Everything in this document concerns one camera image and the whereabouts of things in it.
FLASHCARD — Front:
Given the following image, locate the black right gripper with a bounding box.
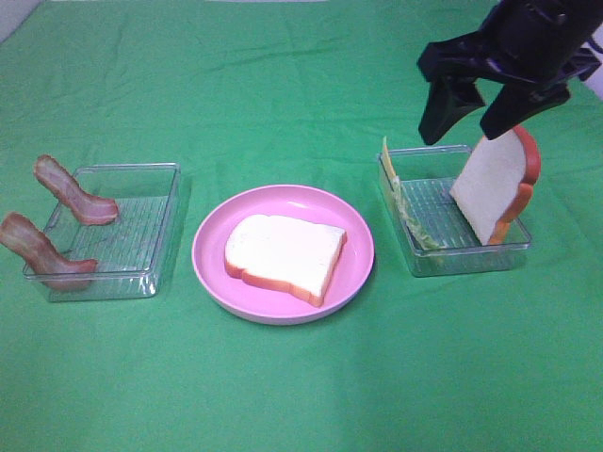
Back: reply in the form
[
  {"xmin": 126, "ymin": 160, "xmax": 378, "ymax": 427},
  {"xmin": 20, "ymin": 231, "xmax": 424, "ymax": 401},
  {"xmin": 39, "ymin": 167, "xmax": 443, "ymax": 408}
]
[{"xmin": 417, "ymin": 1, "xmax": 602, "ymax": 145}]

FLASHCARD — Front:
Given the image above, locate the green lettuce leaf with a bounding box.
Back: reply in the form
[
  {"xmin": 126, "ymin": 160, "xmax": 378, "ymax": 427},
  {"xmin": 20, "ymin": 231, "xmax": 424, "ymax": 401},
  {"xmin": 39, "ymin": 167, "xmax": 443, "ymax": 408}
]
[{"xmin": 390, "ymin": 176, "xmax": 440, "ymax": 250}]

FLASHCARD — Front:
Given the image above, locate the bread slice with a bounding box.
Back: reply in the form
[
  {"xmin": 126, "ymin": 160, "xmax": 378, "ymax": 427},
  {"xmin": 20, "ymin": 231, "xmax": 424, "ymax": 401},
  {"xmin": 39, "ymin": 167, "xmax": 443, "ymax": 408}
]
[
  {"xmin": 224, "ymin": 214, "xmax": 348, "ymax": 307},
  {"xmin": 449, "ymin": 125, "xmax": 541, "ymax": 246}
]

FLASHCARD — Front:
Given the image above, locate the bacon strip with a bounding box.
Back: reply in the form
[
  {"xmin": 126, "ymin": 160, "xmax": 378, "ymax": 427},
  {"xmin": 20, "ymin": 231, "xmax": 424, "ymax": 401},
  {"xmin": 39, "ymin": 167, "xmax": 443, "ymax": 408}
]
[
  {"xmin": 1, "ymin": 212, "xmax": 98, "ymax": 291},
  {"xmin": 33, "ymin": 154, "xmax": 119, "ymax": 225}
]

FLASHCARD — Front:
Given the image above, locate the upright bread slice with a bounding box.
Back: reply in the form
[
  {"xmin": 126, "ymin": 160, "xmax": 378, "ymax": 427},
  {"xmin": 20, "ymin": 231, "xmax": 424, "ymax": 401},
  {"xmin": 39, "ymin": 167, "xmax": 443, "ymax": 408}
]
[{"xmin": 449, "ymin": 125, "xmax": 541, "ymax": 246}]

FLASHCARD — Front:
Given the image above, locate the yellow cheese slice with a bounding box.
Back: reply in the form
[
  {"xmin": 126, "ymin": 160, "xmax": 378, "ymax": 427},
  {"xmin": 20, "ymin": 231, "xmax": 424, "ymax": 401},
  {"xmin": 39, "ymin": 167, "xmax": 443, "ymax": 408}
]
[{"xmin": 381, "ymin": 137, "xmax": 399, "ymax": 190}]

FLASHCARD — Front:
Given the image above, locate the clear right plastic tray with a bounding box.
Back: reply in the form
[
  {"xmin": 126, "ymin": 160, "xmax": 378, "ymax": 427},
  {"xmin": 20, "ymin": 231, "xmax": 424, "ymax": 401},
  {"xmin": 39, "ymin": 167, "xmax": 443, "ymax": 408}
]
[{"xmin": 378, "ymin": 145, "xmax": 531, "ymax": 277}]

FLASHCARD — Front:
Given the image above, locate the clear plastic tray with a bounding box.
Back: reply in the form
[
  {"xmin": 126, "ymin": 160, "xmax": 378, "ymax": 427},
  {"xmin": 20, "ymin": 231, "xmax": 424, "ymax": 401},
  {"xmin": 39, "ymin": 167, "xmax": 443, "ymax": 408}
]
[
  {"xmin": 23, "ymin": 163, "xmax": 186, "ymax": 302},
  {"xmin": 378, "ymin": 145, "xmax": 531, "ymax": 277}
]

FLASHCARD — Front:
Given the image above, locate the green tablecloth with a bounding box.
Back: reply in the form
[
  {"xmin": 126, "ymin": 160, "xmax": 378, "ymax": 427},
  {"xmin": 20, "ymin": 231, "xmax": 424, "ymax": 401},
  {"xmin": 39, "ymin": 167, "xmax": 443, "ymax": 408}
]
[{"xmin": 1, "ymin": 1, "xmax": 602, "ymax": 451}]

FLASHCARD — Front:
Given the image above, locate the pink round plate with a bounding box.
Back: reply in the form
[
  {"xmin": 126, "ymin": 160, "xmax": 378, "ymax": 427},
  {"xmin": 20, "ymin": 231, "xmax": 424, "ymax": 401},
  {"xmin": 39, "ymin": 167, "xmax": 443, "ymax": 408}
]
[{"xmin": 191, "ymin": 185, "xmax": 375, "ymax": 325}]

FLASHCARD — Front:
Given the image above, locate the clear left plastic tray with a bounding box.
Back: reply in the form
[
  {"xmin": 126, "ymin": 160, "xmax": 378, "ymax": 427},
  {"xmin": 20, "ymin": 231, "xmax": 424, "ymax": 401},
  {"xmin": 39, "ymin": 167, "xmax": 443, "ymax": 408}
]
[{"xmin": 23, "ymin": 163, "xmax": 186, "ymax": 302}]

